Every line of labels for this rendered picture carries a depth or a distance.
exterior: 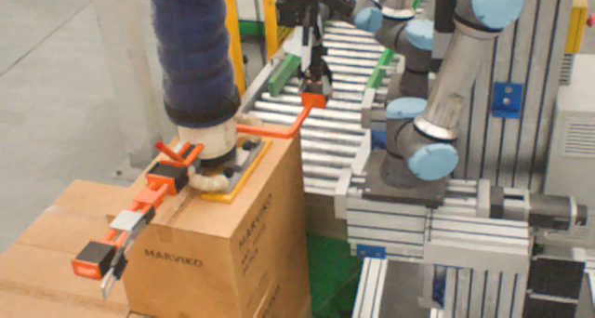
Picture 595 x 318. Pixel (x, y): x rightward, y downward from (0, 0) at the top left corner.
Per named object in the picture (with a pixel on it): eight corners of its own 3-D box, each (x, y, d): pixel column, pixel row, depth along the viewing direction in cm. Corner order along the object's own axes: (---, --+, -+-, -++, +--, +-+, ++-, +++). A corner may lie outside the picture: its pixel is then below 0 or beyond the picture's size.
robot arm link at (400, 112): (419, 129, 202) (421, 87, 195) (438, 154, 191) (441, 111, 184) (378, 137, 200) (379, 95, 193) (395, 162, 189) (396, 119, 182)
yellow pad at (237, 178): (245, 139, 239) (244, 126, 236) (273, 143, 236) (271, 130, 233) (201, 199, 213) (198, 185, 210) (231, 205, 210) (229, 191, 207)
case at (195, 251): (210, 200, 278) (196, 112, 256) (306, 218, 266) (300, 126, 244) (129, 311, 232) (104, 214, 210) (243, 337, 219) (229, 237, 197)
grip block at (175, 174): (161, 174, 207) (158, 157, 204) (191, 179, 204) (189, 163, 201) (146, 191, 201) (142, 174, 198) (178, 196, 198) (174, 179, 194)
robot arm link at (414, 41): (421, 74, 229) (423, 36, 222) (393, 60, 239) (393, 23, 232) (448, 63, 235) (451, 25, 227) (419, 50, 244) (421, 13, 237)
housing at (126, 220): (125, 222, 190) (122, 209, 187) (147, 227, 187) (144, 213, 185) (110, 239, 184) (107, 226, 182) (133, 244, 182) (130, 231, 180)
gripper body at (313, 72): (297, 83, 226) (295, 48, 220) (306, 70, 233) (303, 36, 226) (320, 85, 224) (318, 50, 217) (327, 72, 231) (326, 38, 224)
